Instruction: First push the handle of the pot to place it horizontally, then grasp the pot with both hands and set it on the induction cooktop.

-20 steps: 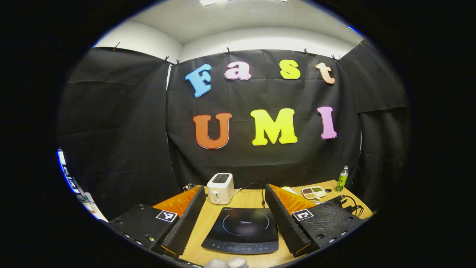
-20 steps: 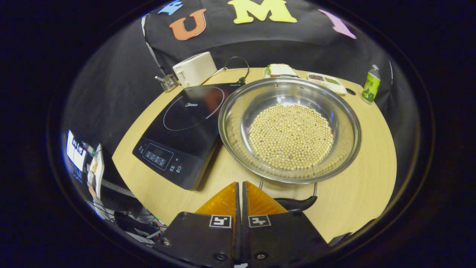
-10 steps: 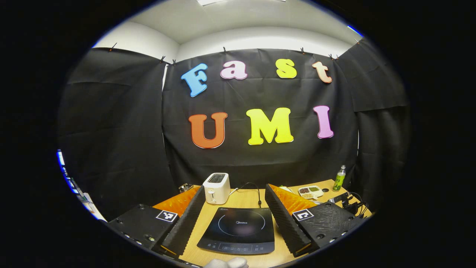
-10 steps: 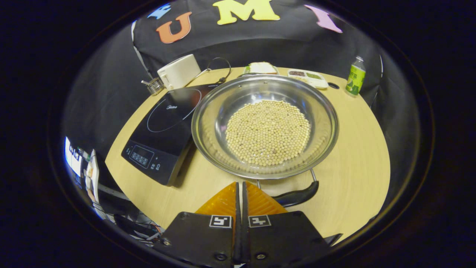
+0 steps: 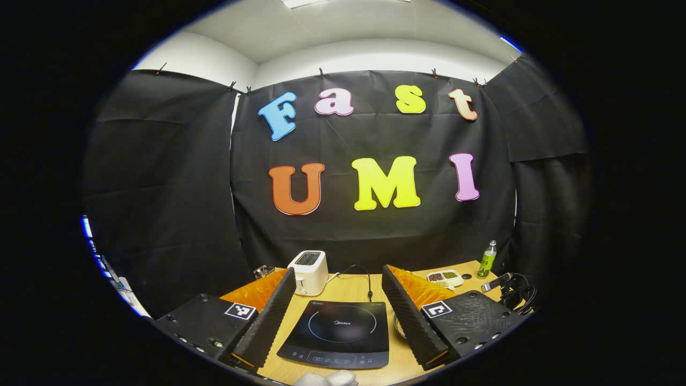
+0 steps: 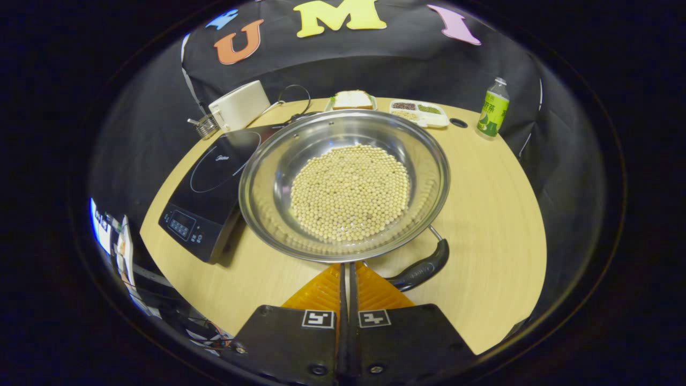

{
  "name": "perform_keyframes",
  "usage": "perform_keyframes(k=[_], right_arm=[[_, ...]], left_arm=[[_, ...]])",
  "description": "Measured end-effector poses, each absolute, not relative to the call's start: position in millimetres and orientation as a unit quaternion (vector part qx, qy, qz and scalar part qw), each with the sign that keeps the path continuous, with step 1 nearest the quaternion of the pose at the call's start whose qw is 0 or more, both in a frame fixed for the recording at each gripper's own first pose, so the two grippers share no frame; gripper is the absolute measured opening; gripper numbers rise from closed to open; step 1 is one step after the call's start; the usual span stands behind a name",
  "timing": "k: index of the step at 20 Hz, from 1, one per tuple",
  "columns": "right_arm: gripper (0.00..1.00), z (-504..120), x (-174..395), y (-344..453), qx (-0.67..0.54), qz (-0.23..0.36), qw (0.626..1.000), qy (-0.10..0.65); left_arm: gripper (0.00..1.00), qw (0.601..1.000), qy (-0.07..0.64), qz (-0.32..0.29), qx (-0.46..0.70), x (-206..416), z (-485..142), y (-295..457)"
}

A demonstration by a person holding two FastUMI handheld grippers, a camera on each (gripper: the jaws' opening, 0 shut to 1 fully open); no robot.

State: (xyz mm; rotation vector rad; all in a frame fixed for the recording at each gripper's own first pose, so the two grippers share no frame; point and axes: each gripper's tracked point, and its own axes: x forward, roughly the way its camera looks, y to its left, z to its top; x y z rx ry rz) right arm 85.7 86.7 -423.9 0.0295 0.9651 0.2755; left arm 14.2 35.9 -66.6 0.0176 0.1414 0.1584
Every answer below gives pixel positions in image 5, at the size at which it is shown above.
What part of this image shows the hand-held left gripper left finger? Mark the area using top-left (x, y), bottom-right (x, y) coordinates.
top-left (154, 267), bottom-right (299, 374)

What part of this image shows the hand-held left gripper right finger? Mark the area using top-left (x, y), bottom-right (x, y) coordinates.
top-left (382, 264), bottom-right (528, 372)

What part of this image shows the black induction cooktop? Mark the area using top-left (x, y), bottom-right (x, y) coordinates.
top-left (277, 299), bottom-right (390, 370)

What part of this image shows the white divided dish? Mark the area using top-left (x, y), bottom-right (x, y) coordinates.
top-left (427, 269), bottom-right (465, 290)

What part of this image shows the white toaster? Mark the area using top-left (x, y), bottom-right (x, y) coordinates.
top-left (287, 250), bottom-right (329, 296)

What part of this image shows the grey black handheld device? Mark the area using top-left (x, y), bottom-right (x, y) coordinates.
top-left (481, 272), bottom-right (514, 293)

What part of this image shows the green label drink bottle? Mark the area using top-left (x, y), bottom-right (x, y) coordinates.
top-left (477, 240), bottom-right (497, 278)

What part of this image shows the white board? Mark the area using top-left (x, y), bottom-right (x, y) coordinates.
top-left (114, 275), bottom-right (152, 318)

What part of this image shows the black power cable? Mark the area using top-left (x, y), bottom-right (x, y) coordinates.
top-left (338, 264), bottom-right (374, 302)

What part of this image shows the black cable bundle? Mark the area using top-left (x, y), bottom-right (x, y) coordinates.
top-left (498, 272), bottom-right (538, 316)

